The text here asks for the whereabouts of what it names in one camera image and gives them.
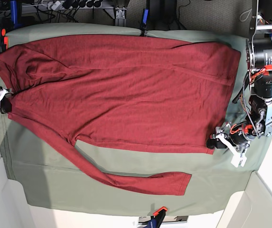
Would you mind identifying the white bin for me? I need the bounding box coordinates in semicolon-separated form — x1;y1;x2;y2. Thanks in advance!
217;171;272;228
0;155;36;228

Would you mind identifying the orange black clamp far-left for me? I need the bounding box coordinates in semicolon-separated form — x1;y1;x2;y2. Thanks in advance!
0;28;8;52

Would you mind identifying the black power adapter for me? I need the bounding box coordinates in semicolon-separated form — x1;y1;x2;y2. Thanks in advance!
147;0;177;21

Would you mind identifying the red long-sleeve T-shirt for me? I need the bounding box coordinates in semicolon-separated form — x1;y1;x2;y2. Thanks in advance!
0;35;241;196

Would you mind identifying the blue handled clamp top centre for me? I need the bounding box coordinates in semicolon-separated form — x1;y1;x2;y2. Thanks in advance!
140;9;149;37

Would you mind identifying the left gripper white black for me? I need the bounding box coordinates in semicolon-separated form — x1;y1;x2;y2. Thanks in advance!
206;122;256;167

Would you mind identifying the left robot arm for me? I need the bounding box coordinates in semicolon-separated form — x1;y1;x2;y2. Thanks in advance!
206;0;272;168

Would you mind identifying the blue clamp handle top-left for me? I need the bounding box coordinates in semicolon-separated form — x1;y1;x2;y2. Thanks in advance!
9;0;19;29

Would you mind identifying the aluminium frame bracket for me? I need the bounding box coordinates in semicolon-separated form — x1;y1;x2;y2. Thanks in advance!
104;0;130;27

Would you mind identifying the white bin left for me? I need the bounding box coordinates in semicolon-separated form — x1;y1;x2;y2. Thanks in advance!
0;155;36;228

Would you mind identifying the orange black clamp near edge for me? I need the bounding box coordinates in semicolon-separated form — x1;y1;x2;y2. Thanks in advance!
146;206;168;228

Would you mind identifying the white bin right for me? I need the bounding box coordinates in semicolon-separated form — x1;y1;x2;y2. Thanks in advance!
217;171;272;228

